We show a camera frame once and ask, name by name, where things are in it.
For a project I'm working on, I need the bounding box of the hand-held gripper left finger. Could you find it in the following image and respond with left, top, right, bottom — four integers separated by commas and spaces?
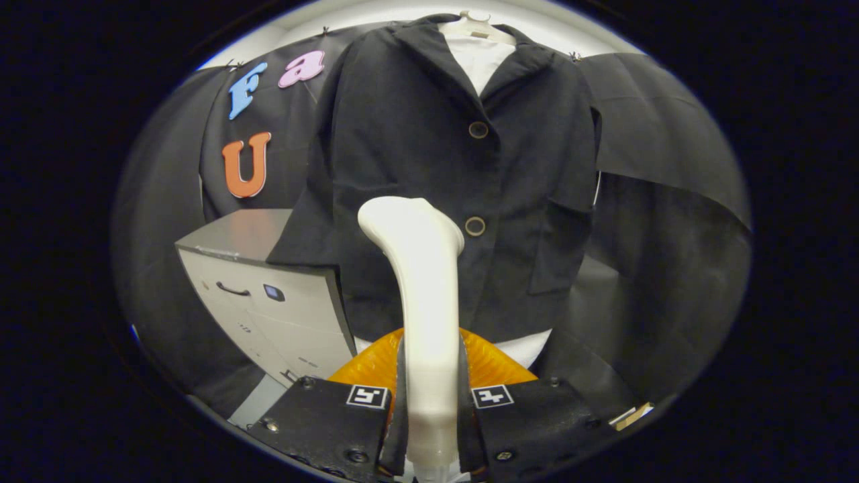
247, 329, 407, 483

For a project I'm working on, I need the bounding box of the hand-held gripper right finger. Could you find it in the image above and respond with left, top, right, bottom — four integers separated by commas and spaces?
456, 329, 613, 483

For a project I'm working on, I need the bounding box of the white garment steamer head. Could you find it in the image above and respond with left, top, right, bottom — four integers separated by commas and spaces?
358, 196, 465, 472

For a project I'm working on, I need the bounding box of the black blazer jacket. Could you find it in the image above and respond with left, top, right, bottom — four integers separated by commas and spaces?
267, 15, 601, 343

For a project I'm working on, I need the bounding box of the grey drawer cabinet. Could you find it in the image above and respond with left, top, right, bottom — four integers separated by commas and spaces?
176, 208, 358, 430

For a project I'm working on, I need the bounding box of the black backdrop cloth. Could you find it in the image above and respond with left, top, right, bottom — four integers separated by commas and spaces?
111, 27, 752, 418

